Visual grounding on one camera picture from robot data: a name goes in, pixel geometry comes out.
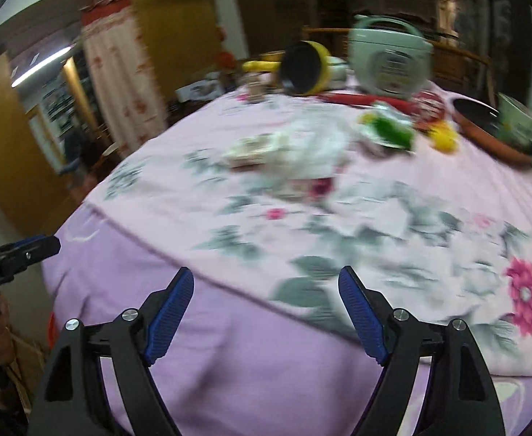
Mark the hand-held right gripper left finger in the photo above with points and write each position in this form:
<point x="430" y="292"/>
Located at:
<point x="172" y="313"/>

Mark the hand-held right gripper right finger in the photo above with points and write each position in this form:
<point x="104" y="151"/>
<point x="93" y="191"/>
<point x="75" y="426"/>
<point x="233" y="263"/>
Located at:
<point x="361" y="313"/>

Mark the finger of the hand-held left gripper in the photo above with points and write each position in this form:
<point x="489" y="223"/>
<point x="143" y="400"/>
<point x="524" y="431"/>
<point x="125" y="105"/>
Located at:
<point x="29" y="252"/>

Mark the pale paper pad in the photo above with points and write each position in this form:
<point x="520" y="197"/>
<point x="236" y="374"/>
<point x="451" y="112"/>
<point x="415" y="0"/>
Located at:
<point x="254" y="150"/>

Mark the green snack wrapper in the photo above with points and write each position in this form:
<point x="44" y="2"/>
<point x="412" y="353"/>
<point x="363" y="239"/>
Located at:
<point x="390" y="129"/>

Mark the pink floral blanket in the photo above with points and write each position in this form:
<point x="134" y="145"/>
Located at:
<point x="384" y="236"/>

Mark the purple patterned blanket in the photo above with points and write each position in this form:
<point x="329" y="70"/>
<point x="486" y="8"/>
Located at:
<point x="247" y="349"/>

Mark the yellow wooden door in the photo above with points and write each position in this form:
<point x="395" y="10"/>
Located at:
<point x="11" y="145"/>

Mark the fluorescent tube light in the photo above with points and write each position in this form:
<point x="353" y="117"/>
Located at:
<point x="43" y="66"/>

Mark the floral curtain with red trim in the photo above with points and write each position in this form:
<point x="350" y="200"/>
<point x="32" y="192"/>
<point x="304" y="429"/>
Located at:
<point x="120" y="77"/>

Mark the copper frying pan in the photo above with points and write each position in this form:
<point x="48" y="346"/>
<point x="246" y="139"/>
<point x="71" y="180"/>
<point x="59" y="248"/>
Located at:
<point x="488" y="145"/>

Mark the red floral ladle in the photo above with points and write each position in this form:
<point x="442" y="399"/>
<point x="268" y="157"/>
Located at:
<point x="429" y="104"/>

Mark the white printed plastic bag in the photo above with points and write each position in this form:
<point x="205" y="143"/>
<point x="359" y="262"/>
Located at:
<point x="200" y="91"/>

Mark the white green ceramic pot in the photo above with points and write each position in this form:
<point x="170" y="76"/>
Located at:
<point x="338" y="72"/>

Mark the pale green rice cooker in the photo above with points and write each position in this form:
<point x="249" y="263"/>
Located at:
<point x="388" y="68"/>

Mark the green instant noodle cup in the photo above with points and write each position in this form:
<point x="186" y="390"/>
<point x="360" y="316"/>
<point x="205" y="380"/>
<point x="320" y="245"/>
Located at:
<point x="515" y="120"/>

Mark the yellow wooden cabinet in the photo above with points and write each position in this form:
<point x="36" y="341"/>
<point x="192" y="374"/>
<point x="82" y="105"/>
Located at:
<point x="179" y="54"/>

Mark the yellow saucepan with black inside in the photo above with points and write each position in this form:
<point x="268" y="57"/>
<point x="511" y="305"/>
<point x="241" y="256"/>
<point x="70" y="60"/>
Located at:
<point x="300" y="70"/>

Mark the red hanging ornament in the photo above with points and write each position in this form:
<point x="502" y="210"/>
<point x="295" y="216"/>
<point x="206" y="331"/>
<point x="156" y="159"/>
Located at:
<point x="226" y="60"/>

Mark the dark wooden wardrobe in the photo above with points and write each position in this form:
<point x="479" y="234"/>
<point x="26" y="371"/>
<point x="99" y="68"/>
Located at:
<point x="275" y="9"/>

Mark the dark framed scroll painting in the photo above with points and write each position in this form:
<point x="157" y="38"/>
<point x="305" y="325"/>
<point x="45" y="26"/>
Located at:
<point x="474" y="9"/>

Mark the wooden chair frame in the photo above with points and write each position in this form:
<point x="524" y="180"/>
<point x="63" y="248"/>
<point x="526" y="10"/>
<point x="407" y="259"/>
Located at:
<point x="465" y="52"/>

